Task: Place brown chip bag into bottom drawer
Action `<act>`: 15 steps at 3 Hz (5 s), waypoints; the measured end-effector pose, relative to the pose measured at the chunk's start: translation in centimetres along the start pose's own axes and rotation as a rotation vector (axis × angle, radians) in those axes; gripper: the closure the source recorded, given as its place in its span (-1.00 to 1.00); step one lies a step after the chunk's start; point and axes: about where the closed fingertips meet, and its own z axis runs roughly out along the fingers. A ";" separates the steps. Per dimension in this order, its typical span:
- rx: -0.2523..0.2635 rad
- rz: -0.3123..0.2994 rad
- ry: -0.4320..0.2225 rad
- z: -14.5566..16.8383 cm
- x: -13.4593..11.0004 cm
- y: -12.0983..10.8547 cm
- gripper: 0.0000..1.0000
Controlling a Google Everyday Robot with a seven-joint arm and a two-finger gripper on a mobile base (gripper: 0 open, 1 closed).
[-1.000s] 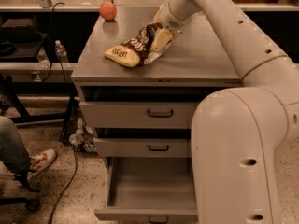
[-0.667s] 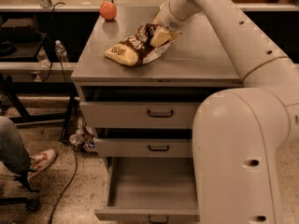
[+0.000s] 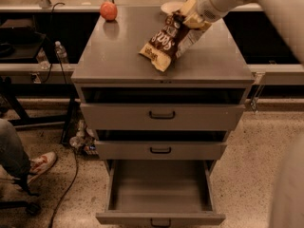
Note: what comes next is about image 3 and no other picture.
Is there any brown chip bag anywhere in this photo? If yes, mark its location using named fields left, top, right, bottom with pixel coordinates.
left=140, top=12, right=207, bottom=72

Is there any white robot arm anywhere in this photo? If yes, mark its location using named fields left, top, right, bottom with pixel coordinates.
left=181, top=0, right=304, bottom=228

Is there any grey metal drawer cabinet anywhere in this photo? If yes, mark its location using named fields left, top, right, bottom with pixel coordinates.
left=72, top=7, right=253, bottom=160

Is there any top grey drawer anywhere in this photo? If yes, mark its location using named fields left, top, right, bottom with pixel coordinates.
left=81, top=104, right=245, bottom=131

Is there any middle grey drawer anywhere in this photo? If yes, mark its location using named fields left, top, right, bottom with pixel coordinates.
left=95, top=141, right=226, bottom=160

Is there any bottom grey open drawer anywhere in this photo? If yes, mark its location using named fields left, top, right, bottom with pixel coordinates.
left=96, top=160, right=225, bottom=228

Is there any white bowl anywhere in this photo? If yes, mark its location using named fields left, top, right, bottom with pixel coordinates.
left=161, top=1, right=183, bottom=14

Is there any orange round fruit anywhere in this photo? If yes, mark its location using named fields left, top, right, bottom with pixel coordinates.
left=100, top=1, right=118, bottom=21

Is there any clear water bottle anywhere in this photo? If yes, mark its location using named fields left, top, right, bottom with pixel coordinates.
left=55, top=41, right=69, bottom=65
left=36, top=48, right=50, bottom=70

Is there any black side table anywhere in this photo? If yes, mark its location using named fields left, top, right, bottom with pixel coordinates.
left=0, top=16, right=77, bottom=144

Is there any clutter of bottles on floor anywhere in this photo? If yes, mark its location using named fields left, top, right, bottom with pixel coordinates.
left=69, top=120, right=98, bottom=156

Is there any white orange sneaker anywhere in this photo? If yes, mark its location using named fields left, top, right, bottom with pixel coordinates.
left=28, top=151, right=57, bottom=184

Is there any person leg in jeans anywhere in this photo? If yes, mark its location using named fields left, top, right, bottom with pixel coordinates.
left=0, top=118, right=31, bottom=179

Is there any black office chair base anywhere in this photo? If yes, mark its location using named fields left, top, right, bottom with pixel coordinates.
left=0, top=178, right=42, bottom=217

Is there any black floor cable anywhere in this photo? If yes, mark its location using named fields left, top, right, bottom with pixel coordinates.
left=47, top=147, right=80, bottom=228

